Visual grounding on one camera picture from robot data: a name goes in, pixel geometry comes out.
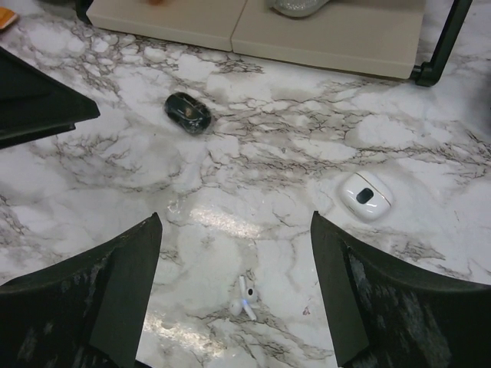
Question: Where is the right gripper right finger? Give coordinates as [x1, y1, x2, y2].
[311, 213, 490, 367]

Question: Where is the orange snack bag on shelf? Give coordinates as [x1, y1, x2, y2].
[0, 2, 19, 32]

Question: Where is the beige three-tier shelf rack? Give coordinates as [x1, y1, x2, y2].
[75, 1, 470, 87]

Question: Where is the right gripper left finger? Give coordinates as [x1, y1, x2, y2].
[1, 214, 163, 367]

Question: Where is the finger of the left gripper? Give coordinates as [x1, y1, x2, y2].
[1, 48, 100, 149]

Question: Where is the grey silver pouch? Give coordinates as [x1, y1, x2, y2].
[265, 0, 330, 18]

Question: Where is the black earbud charging case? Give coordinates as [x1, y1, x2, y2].
[164, 92, 212, 136]

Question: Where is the white earbud charging case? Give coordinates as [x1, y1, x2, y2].
[338, 170, 394, 222]

